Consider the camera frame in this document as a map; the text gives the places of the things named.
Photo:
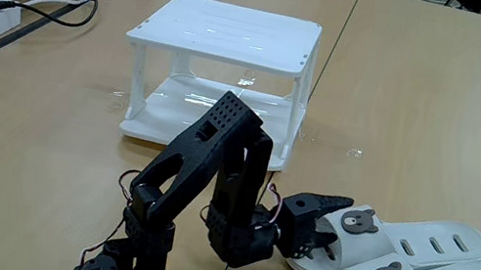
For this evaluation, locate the white plastic box shelf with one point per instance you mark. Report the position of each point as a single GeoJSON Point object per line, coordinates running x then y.
{"type": "Point", "coordinates": [229, 29]}

